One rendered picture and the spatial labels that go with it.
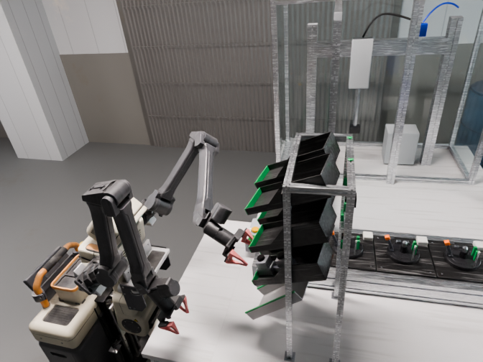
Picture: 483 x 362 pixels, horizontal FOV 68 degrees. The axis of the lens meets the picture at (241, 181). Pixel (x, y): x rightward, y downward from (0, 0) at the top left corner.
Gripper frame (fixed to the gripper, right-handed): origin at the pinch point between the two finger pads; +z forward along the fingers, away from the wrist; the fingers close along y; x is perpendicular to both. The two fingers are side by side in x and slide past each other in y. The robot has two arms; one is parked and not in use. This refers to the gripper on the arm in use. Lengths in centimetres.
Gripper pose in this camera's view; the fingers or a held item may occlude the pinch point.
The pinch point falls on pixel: (251, 254)
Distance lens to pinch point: 132.9
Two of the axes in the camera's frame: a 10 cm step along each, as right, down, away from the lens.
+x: -2.7, 6.8, 6.8
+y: 4.7, -5.3, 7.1
